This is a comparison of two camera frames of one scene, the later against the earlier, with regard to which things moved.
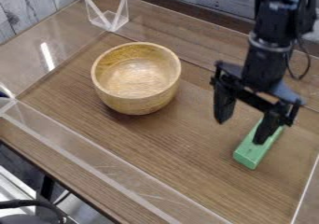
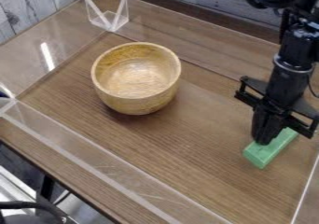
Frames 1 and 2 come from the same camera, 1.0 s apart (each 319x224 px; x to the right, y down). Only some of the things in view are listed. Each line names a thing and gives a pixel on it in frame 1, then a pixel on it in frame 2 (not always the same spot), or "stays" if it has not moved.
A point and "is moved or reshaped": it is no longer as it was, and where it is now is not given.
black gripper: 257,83 to 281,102
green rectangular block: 253,154 is moved or reshaped
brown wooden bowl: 136,77 stays
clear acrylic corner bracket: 107,21 stays
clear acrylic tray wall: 108,80 stays
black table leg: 47,194 stays
